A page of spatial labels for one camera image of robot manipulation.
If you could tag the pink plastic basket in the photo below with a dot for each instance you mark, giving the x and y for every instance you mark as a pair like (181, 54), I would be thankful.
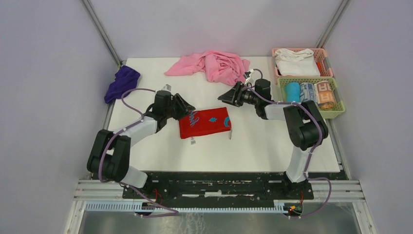
(320, 55)

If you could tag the green plastic basket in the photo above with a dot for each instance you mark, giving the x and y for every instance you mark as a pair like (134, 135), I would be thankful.
(332, 113)

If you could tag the red blue patterned towel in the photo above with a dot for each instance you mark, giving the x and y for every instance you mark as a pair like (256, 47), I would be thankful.
(205, 122)

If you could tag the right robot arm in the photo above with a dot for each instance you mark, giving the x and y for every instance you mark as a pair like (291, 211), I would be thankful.
(306, 127)

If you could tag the white folded cloth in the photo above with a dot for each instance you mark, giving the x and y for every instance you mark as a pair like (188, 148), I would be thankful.
(300, 63)

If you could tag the purple crumpled cloth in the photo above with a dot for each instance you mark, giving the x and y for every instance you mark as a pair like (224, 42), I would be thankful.
(126, 78)

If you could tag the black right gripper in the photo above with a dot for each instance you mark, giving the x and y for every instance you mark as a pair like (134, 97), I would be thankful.
(234, 95)

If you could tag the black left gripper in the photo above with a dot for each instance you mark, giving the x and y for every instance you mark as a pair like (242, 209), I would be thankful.
(183, 106)

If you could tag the white slotted cable duct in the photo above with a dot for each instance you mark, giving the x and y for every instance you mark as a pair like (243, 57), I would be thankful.
(143, 207)

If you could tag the rolled light blue towel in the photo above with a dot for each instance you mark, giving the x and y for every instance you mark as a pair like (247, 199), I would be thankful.
(292, 91)

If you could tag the aluminium frame rails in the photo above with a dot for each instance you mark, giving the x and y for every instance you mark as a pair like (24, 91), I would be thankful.
(337, 208)

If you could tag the crumpled pink cloth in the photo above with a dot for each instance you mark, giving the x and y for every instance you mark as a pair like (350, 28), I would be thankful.
(221, 67)

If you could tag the orange item in pink basket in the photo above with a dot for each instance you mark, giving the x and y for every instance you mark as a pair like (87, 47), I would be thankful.
(319, 67)

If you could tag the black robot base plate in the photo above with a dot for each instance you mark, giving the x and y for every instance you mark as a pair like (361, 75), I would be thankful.
(223, 190)

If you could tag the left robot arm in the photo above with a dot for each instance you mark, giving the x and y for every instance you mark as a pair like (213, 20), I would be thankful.
(110, 154)

